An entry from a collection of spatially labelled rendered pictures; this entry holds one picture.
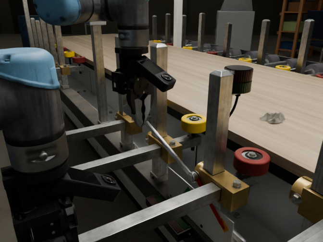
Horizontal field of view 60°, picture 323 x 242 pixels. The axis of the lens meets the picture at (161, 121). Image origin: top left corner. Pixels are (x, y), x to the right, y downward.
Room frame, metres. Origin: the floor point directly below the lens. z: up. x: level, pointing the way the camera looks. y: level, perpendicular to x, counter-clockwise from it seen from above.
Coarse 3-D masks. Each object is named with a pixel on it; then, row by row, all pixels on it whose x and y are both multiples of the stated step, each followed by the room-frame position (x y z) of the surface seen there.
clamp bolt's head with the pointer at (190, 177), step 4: (196, 172) 0.57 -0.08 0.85; (188, 176) 0.57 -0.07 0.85; (192, 176) 0.56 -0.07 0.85; (192, 180) 0.56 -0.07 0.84; (200, 184) 0.55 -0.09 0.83; (212, 208) 0.51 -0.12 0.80; (216, 212) 0.50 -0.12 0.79; (216, 216) 0.50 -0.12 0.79; (220, 220) 0.49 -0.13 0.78; (220, 224) 0.49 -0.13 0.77
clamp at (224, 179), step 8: (200, 168) 0.57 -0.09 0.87; (200, 176) 0.56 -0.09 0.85; (208, 176) 0.54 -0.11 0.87; (216, 176) 0.53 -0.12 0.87; (224, 176) 0.53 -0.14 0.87; (232, 176) 0.53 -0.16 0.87; (216, 184) 0.52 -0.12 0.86; (224, 184) 0.50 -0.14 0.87; (224, 192) 0.49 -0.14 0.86; (232, 192) 0.48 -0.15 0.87; (240, 192) 0.48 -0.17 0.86; (248, 192) 0.50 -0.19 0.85; (224, 200) 0.49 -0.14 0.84; (232, 200) 0.47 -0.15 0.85; (240, 200) 0.49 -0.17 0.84; (232, 208) 0.47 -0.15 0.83
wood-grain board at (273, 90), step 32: (192, 64) 1.65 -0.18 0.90; (224, 64) 1.65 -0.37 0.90; (256, 64) 1.65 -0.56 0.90; (192, 96) 1.04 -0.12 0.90; (256, 96) 1.04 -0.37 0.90; (288, 96) 1.04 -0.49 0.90; (320, 96) 1.04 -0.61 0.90; (256, 128) 0.73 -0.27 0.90; (288, 128) 0.73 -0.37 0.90; (320, 128) 0.73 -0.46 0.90; (288, 160) 0.56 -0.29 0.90
